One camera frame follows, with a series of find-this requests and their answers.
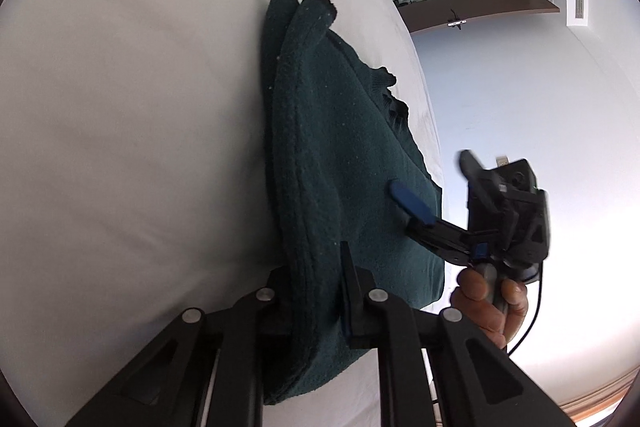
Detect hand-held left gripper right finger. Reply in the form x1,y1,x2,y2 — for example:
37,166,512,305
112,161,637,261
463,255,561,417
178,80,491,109
339,241,577,427

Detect dark green sweater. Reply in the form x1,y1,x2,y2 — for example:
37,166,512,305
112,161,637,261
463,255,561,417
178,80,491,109
261,0,447,406

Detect black cable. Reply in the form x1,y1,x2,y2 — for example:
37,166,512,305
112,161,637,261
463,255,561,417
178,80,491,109
506,274,545,354

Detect person's right hand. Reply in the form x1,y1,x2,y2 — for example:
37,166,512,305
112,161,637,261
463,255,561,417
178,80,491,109
451,267,531,351

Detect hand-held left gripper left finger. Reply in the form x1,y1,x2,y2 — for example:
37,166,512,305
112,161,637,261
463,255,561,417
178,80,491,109
65,266,296,427

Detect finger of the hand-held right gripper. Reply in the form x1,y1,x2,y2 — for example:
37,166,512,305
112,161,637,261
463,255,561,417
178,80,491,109
388,179,473,264
459,149,503,223

